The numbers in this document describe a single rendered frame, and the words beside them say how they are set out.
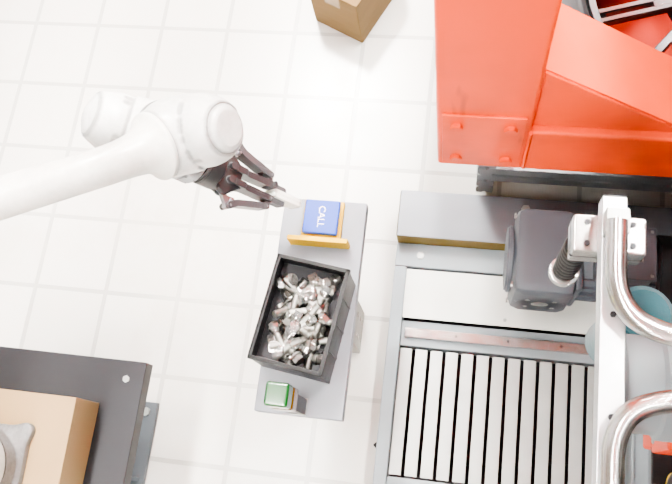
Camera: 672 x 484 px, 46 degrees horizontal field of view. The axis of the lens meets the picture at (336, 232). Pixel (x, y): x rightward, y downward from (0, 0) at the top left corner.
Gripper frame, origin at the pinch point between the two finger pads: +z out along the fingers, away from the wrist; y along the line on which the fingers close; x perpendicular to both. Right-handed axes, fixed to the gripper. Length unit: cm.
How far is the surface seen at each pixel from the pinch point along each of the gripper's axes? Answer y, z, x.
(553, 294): 10, 44, 33
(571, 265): 17, 4, 57
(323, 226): 2.1, 11.0, 0.6
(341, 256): 7.1, 15.5, 2.0
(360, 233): 2.0, 17.4, 4.7
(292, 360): 29.9, 3.6, 4.8
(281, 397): 37.3, -3.7, 11.2
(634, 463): 38, 76, 36
